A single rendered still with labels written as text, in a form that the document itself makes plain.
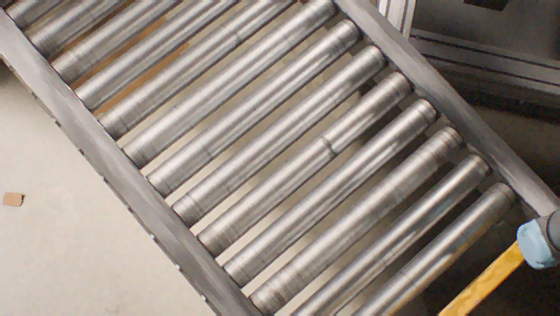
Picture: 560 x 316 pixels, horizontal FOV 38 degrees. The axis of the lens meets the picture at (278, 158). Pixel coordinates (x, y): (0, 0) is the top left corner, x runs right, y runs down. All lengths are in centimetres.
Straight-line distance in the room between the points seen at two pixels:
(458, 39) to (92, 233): 106
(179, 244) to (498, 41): 115
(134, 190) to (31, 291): 88
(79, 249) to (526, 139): 124
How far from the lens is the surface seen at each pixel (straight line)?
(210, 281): 130
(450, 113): 141
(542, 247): 128
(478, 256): 175
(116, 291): 212
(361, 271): 132
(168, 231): 131
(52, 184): 220
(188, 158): 134
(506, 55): 214
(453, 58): 209
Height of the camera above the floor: 209
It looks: 74 degrees down
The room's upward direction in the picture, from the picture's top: 11 degrees clockwise
